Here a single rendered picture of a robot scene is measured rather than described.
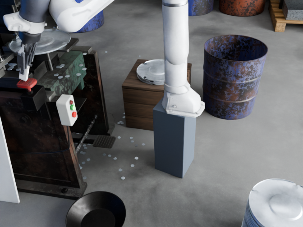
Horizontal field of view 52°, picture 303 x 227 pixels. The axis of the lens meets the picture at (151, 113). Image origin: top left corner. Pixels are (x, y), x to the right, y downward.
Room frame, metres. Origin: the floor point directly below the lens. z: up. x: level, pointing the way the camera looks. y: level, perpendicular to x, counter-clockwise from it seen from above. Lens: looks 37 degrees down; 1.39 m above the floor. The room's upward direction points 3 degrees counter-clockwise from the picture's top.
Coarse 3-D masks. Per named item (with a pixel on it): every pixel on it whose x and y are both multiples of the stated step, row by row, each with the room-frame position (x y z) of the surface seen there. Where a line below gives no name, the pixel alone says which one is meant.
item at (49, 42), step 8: (48, 32) 1.55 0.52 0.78; (56, 32) 1.54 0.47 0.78; (64, 32) 1.54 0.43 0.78; (40, 40) 1.44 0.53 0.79; (48, 40) 1.43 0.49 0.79; (56, 40) 1.44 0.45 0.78; (64, 40) 1.44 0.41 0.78; (16, 48) 1.37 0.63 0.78; (40, 48) 1.36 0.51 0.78; (48, 48) 1.35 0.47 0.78; (56, 48) 1.35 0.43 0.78
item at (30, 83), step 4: (20, 80) 1.10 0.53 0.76; (28, 80) 1.10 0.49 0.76; (32, 80) 1.10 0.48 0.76; (36, 80) 1.10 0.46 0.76; (16, 84) 1.07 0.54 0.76; (20, 84) 1.07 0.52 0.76; (24, 84) 1.07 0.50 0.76; (28, 84) 1.07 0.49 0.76; (32, 84) 1.07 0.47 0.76; (28, 88) 1.06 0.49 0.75
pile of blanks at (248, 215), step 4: (248, 196) 0.84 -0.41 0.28; (248, 204) 0.79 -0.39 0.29; (248, 208) 0.78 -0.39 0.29; (248, 212) 0.76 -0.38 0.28; (244, 216) 0.81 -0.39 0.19; (248, 216) 0.76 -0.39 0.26; (252, 216) 0.73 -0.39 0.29; (244, 220) 0.79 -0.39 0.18; (248, 220) 0.76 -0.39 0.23; (252, 220) 0.72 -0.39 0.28; (256, 220) 0.71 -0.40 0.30; (244, 224) 0.77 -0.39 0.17; (248, 224) 0.74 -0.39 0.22; (252, 224) 0.72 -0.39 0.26; (256, 224) 0.70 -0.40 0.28; (260, 224) 0.69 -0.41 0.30
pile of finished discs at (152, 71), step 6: (150, 60) 1.96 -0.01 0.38; (156, 60) 1.96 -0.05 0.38; (162, 60) 1.96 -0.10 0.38; (138, 66) 1.88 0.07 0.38; (144, 66) 1.88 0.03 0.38; (150, 66) 1.88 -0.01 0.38; (156, 66) 1.87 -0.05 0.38; (162, 66) 1.86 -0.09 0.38; (138, 72) 1.81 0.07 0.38; (144, 72) 1.80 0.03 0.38; (150, 72) 1.79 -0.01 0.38; (156, 72) 1.78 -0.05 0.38; (162, 72) 1.78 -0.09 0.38; (138, 78) 1.76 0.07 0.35; (144, 78) 1.71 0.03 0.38; (150, 78) 1.72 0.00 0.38; (156, 78) 1.71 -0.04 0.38; (162, 78) 1.71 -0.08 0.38; (156, 84) 1.68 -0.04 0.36; (162, 84) 1.68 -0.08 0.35
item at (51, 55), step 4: (72, 40) 1.44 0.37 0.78; (76, 40) 1.44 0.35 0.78; (68, 44) 1.39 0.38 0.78; (72, 44) 1.39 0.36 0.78; (64, 48) 1.35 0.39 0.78; (68, 48) 1.35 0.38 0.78; (52, 52) 1.42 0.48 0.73; (56, 52) 1.45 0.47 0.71; (36, 56) 1.39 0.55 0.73; (40, 56) 1.38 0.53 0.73; (44, 56) 1.38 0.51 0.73; (48, 56) 1.38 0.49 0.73; (52, 56) 1.41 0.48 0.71; (56, 56) 1.44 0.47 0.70; (44, 60) 1.38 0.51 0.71; (48, 60) 1.38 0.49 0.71; (52, 60) 1.40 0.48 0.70; (56, 60) 1.43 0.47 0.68; (48, 64) 1.38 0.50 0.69; (52, 64) 1.39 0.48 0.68; (56, 64) 1.42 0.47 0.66; (48, 68) 1.38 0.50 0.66; (52, 68) 1.38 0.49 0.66
